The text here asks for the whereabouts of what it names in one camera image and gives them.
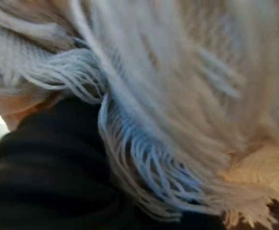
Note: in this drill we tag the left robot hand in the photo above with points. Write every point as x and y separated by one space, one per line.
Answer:
48 179

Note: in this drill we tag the white fringed cushion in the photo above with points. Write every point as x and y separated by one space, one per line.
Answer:
165 72

